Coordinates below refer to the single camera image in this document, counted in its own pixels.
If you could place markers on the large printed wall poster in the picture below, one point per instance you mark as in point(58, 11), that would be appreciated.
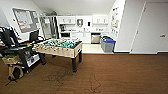
point(115, 20)

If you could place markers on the white wall cabinet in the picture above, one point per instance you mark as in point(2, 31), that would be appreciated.
point(100, 19)
point(66, 20)

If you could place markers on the stainless steel fridge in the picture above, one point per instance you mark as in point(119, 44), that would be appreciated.
point(49, 27)

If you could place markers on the grey bulletin board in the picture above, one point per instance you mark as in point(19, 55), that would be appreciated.
point(26, 20)

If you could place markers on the grey bin blue lid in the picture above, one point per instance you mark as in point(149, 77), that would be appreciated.
point(108, 45)

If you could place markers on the wooden foosball table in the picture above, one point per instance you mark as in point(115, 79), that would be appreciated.
point(61, 46)

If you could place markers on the white counter cabinet row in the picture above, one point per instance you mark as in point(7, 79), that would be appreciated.
point(78, 36)

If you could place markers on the black wheeled cart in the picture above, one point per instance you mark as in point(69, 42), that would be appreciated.
point(23, 53)

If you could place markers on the wide white door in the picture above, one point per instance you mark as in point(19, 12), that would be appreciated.
point(151, 28)

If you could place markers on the cardboard box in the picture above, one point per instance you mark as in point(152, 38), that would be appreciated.
point(10, 59)

